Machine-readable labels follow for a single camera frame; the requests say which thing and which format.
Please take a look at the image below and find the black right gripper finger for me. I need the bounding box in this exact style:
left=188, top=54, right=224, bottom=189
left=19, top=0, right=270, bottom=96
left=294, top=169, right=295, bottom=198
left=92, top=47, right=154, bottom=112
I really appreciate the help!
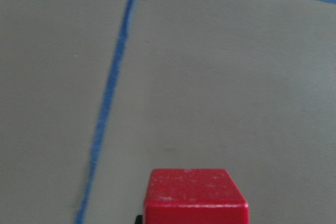
left=134, top=215, right=143, bottom=224

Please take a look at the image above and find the red cube block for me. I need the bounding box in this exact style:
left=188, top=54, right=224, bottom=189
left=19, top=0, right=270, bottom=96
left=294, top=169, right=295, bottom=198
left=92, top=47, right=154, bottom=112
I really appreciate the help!
left=142, top=168, right=249, bottom=224

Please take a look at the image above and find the long blue tape line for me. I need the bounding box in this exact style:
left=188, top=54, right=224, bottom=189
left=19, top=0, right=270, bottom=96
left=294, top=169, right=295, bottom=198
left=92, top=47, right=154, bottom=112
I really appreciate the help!
left=73, top=0, right=137, bottom=223

